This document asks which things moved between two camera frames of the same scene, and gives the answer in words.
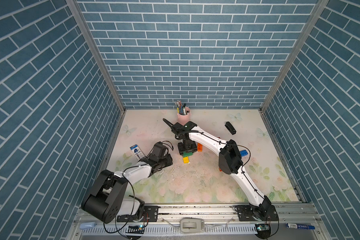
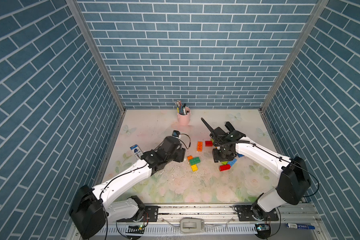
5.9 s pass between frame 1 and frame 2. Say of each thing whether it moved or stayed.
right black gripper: moved
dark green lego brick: moved
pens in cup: stayed
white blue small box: stayed
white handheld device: stayed
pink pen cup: stayed
